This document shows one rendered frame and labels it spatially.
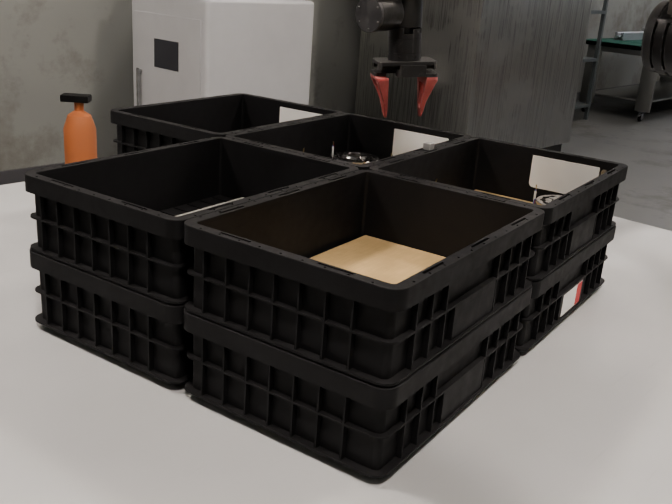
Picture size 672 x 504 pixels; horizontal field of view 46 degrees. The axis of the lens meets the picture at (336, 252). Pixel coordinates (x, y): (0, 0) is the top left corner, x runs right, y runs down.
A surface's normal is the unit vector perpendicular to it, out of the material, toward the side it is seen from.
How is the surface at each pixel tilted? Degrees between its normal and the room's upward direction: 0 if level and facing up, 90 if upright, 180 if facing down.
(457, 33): 90
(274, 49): 90
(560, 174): 90
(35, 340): 0
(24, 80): 90
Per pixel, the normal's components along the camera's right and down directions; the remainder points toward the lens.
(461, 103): -0.67, 0.21
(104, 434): 0.07, -0.94
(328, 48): 0.74, 0.27
